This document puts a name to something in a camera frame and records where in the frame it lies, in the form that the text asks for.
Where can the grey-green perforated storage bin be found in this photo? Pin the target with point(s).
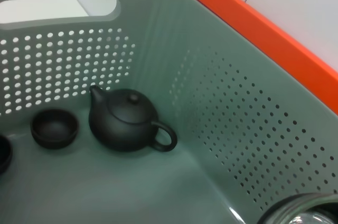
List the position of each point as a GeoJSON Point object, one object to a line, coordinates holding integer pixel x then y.
{"type": "Point", "coordinates": [211, 55]}

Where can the black clay teapot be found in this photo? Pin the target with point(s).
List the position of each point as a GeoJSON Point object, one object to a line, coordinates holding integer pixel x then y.
{"type": "Point", "coordinates": [124, 123]}

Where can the small black clay teacup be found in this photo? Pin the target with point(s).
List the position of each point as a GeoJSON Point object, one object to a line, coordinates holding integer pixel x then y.
{"type": "Point", "coordinates": [5, 155]}
{"type": "Point", "coordinates": [54, 129]}

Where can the glass teacup with black sleeve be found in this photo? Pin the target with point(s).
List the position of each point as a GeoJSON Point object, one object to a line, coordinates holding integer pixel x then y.
{"type": "Point", "coordinates": [303, 209]}

